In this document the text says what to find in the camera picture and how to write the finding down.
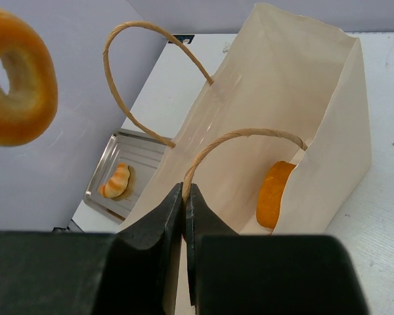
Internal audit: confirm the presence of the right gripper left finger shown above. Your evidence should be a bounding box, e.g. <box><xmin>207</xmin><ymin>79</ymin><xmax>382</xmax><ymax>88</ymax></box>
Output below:
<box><xmin>0</xmin><ymin>184</ymin><xmax>183</xmax><ymax>314</ymax></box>

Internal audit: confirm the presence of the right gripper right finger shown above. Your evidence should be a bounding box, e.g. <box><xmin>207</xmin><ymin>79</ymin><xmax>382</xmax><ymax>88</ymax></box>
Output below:
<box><xmin>185</xmin><ymin>185</ymin><xmax>369</xmax><ymax>314</ymax></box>

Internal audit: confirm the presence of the sesame twisted bread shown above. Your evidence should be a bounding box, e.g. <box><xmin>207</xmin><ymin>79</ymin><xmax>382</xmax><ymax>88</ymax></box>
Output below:
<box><xmin>255</xmin><ymin>161</ymin><xmax>296</xmax><ymax>229</ymax></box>

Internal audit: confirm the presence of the fake croissant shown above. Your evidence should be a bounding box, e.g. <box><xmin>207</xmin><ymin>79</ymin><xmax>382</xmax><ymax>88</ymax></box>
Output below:
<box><xmin>98</xmin><ymin>163</ymin><xmax>131</xmax><ymax>198</ymax></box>

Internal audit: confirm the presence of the plain orange donut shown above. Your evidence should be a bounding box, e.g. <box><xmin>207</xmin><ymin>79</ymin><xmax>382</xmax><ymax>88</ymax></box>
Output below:
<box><xmin>0</xmin><ymin>8</ymin><xmax>58</xmax><ymax>146</ymax></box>

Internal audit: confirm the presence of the steel tray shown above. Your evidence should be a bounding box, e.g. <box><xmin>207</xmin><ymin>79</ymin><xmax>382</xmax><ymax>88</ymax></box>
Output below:
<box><xmin>83</xmin><ymin>129</ymin><xmax>165</xmax><ymax>222</ymax></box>

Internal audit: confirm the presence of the left blue table label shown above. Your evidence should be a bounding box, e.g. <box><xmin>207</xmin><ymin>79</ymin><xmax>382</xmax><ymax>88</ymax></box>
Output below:
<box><xmin>173</xmin><ymin>34</ymin><xmax>195</xmax><ymax>45</ymax></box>

